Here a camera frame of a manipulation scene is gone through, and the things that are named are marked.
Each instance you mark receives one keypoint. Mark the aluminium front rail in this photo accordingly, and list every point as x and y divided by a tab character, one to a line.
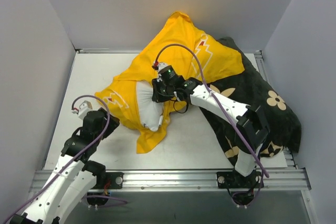
280	179

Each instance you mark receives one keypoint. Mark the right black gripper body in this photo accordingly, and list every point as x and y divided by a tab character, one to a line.
157	92

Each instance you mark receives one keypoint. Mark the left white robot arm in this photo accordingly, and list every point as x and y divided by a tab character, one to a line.
74	173

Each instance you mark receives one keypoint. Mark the yellow printed pillowcase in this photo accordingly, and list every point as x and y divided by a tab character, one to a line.
190	51

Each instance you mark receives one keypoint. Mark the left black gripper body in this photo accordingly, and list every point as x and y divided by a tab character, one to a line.
111	122

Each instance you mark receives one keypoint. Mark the white pillow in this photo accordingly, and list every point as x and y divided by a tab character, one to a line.
150	112

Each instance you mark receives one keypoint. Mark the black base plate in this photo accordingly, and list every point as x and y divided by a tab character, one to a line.
234	180
109	180

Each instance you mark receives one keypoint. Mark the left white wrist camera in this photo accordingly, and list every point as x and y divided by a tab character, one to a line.
83	109

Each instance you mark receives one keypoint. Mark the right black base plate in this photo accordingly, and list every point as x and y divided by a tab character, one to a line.
234	180

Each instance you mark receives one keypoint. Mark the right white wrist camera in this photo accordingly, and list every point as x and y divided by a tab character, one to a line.
159	66

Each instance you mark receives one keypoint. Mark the black floral plush pillow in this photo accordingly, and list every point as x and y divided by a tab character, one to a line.
250	88

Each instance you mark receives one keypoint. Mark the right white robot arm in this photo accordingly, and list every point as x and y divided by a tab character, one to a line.
249	122

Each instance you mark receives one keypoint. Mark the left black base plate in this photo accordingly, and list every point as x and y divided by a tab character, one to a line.
109	180

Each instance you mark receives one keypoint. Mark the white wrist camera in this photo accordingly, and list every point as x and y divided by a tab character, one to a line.
159	66
83	109

